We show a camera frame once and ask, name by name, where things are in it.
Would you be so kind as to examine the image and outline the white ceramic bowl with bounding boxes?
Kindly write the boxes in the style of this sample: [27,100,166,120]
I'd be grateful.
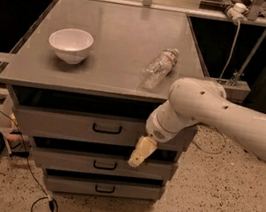
[48,28,94,65]

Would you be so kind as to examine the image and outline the diagonal metal rod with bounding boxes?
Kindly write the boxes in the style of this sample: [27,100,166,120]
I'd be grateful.
[226,28,266,86]

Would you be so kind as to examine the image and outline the grey metal bracket block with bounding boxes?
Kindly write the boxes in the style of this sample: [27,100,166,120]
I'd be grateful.
[208,77,250,104]

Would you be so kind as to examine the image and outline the white power cable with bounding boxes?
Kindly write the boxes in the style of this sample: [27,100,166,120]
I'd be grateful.
[189,15,249,158]

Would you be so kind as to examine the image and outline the grey middle drawer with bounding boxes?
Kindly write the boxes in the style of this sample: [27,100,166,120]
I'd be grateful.
[31,147,178,182]

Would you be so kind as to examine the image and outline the grey bottom drawer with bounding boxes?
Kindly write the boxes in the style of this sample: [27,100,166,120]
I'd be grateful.
[44,175,165,201]

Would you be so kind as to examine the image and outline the grey drawer cabinet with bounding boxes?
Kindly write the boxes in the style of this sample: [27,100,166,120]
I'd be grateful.
[0,0,226,212]

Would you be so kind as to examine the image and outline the clear plastic water bottle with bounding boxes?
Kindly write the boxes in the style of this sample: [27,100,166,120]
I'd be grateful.
[140,48,179,90]

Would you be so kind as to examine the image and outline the white power strip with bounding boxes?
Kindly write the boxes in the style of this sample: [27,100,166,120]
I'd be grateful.
[217,0,247,23]

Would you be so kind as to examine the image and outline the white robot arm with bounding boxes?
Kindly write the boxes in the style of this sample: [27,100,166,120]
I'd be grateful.
[128,78,266,167]

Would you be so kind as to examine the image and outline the grey drawer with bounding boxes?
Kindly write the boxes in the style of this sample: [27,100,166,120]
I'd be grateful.
[31,147,178,182]
[44,175,165,201]
[8,95,198,162]

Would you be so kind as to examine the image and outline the black floor cable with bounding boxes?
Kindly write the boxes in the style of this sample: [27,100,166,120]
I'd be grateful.
[0,69,80,212]

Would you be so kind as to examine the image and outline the grey top drawer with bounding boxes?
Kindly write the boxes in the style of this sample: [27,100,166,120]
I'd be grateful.
[8,95,198,162]

